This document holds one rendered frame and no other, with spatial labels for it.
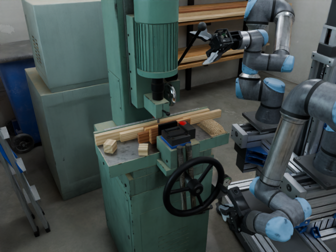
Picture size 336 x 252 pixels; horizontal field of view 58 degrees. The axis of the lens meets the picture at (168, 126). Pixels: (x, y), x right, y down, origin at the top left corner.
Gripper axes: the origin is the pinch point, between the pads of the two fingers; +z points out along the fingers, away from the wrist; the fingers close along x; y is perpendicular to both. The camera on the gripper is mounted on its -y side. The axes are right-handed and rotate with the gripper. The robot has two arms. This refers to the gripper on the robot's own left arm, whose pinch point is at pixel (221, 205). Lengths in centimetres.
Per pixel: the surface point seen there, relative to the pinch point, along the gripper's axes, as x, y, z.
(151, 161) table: -21.1, -24.1, 13.3
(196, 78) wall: 164, -88, 271
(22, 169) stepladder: -74, -31, 96
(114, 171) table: -37.4, -24.4, 13.1
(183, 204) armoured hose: -11.6, -2.2, 11.4
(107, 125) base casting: -25, -45, 62
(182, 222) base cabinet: -4.8, 13.5, 34.6
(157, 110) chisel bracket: -12.2, -45.2, 14.4
